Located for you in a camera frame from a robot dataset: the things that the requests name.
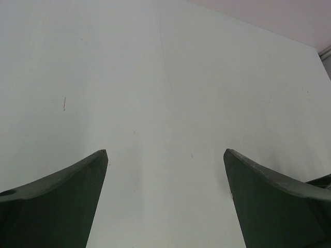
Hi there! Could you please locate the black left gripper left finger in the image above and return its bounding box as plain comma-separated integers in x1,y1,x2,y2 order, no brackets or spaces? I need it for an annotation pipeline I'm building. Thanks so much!
1,150,108,247

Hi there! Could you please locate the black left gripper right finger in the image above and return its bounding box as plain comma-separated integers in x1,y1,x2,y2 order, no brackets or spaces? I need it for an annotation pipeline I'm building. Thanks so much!
223,149,330,247

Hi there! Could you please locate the grey aluminium corner profile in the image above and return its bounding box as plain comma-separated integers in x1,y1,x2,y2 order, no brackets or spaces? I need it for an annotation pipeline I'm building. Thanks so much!
319,45,331,61

